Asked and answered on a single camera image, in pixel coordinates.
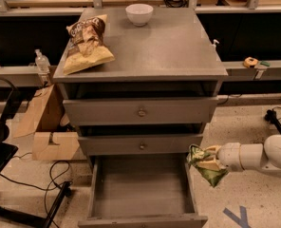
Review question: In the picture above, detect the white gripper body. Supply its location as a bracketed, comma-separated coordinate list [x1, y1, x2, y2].
[217, 142, 243, 172]

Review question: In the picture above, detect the green jalapeno chip bag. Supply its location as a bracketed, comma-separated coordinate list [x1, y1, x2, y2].
[186, 144, 228, 187]

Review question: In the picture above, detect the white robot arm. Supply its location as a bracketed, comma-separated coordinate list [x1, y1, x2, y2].
[197, 135, 281, 177]

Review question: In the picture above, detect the grey top drawer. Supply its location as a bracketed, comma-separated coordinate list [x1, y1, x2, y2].
[63, 97, 217, 126]

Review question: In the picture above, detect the grey middle drawer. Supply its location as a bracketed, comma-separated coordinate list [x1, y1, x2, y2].
[79, 134, 203, 156]

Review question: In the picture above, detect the grey drawer cabinet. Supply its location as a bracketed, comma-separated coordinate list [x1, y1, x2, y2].
[52, 7, 229, 228]

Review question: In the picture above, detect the grey open bottom drawer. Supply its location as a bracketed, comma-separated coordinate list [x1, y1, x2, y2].
[78, 154, 208, 228]

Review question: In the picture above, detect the brown yellow chip bag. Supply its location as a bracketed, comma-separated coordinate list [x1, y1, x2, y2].
[63, 14, 115, 75]

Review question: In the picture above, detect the black stand leg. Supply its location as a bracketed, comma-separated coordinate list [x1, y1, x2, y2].
[264, 110, 281, 134]

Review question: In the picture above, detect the green small marker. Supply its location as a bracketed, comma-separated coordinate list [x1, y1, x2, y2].
[260, 61, 270, 67]

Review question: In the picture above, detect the small white pump bottle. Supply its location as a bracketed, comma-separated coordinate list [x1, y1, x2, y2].
[212, 39, 219, 50]

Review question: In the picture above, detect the white ceramic bowl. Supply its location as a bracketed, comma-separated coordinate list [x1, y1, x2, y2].
[125, 4, 154, 26]

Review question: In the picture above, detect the cardboard box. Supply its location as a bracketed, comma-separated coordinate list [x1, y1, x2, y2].
[12, 85, 84, 161]

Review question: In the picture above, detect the black chair base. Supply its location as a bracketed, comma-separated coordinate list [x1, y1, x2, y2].
[0, 77, 73, 228]

